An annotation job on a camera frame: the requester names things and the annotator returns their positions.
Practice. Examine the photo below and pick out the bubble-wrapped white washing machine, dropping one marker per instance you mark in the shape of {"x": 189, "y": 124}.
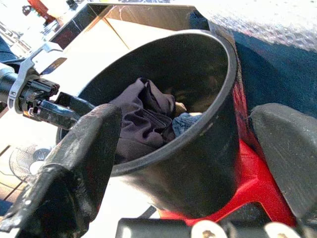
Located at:
{"x": 260, "y": 19}

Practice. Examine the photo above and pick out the black plastic bucket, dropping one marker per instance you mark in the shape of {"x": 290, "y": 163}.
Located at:
{"x": 198, "y": 173}

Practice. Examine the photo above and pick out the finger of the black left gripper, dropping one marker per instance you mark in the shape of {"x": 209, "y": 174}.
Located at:
{"x": 74, "y": 103}
{"x": 54, "y": 115}

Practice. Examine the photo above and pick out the plain black t-shirt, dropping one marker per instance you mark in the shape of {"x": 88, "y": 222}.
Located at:
{"x": 138, "y": 124}

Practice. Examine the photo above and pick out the blue denim jeans brass button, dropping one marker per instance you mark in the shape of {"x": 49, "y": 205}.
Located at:
{"x": 185, "y": 122}

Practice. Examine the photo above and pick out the small red appliance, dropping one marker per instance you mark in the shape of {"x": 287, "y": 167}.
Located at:
{"x": 39, "y": 7}

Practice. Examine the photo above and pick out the white standing fan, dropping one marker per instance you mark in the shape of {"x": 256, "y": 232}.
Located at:
{"x": 37, "y": 164}

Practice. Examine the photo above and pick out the dark blue denim garment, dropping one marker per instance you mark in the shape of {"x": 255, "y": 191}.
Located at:
{"x": 277, "y": 74}

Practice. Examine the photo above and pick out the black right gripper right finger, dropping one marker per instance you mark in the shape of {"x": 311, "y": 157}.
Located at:
{"x": 287, "y": 153}

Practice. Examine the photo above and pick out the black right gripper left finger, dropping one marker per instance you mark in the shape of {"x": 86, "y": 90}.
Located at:
{"x": 71, "y": 168}

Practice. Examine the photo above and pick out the brown cloth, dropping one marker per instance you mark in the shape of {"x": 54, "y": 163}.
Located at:
{"x": 179, "y": 106}

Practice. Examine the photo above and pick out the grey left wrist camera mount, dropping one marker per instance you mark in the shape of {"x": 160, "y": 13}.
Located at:
{"x": 23, "y": 72}

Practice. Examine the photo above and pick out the wooden base cabinet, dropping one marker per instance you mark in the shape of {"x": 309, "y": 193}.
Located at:
{"x": 116, "y": 29}

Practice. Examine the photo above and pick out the red plastic stool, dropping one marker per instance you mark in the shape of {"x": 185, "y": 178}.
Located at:
{"x": 252, "y": 188}

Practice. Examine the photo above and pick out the dark marble countertop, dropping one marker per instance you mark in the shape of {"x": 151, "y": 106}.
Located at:
{"x": 138, "y": 13}

